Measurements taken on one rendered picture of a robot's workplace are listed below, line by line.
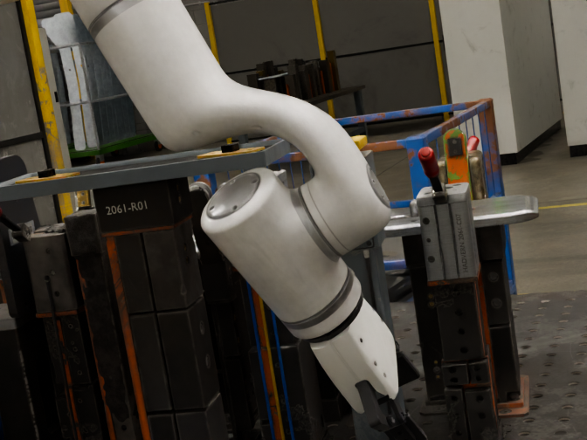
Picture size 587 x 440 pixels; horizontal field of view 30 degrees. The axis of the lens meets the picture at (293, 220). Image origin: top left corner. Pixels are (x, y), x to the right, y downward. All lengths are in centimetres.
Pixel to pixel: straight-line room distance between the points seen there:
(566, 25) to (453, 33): 93
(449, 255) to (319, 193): 50
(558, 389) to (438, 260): 38
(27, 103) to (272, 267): 434
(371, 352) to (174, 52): 34
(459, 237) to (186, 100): 56
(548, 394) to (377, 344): 68
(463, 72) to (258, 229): 849
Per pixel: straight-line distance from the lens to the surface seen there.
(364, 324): 107
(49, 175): 144
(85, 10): 104
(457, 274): 146
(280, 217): 97
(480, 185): 178
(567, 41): 932
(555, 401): 169
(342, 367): 106
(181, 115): 100
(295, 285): 100
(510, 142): 941
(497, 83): 937
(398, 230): 157
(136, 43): 101
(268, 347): 152
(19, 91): 524
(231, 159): 128
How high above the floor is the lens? 128
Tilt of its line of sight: 9 degrees down
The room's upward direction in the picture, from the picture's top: 9 degrees counter-clockwise
